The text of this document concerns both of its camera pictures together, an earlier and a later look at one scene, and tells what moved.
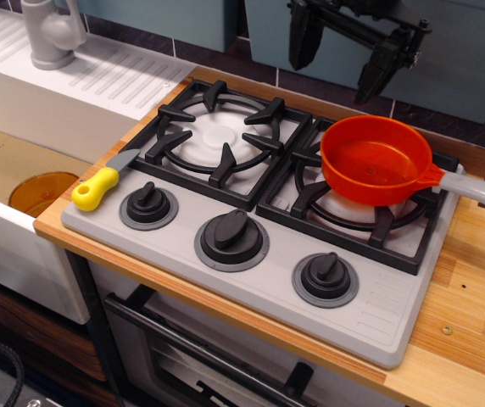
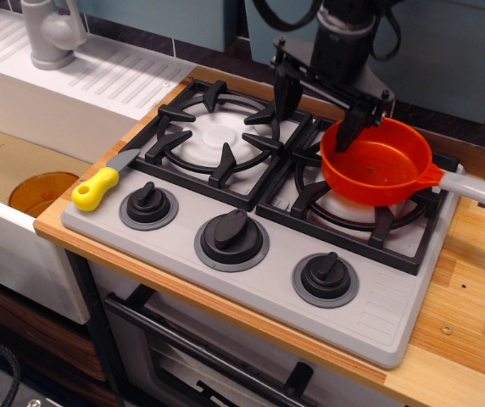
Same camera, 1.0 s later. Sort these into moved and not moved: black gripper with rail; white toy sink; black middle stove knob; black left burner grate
Moved: black gripper with rail
Not moved: white toy sink; black left burner grate; black middle stove knob
